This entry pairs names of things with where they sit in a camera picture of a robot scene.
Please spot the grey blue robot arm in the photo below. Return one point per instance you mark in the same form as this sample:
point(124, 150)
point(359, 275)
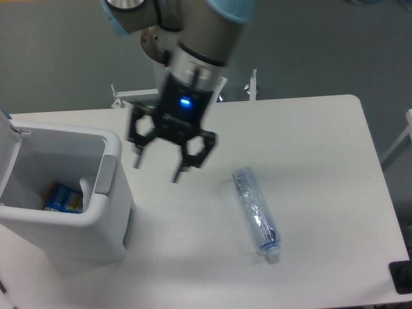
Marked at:
point(196, 39)

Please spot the blue snack package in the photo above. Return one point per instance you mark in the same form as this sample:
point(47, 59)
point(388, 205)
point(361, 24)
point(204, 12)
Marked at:
point(61, 198)

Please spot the clear plastic bottle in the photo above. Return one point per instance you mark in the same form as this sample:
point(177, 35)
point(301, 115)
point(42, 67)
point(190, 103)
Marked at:
point(256, 213)

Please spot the white trash can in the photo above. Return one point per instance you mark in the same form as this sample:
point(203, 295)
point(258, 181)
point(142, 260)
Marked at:
point(33, 157)

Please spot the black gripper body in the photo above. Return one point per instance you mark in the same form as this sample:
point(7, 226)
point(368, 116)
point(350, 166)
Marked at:
point(178, 115)

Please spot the white metal frame bracket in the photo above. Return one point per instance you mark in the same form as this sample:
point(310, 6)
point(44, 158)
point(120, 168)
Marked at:
point(144, 96)

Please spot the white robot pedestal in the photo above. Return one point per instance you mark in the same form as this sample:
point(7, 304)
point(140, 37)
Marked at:
point(157, 64)

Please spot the white frame at right edge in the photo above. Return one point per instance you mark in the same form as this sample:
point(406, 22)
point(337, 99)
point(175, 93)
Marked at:
point(398, 146)

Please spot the black clamp at table corner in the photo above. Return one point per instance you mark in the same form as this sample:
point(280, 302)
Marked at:
point(401, 276)

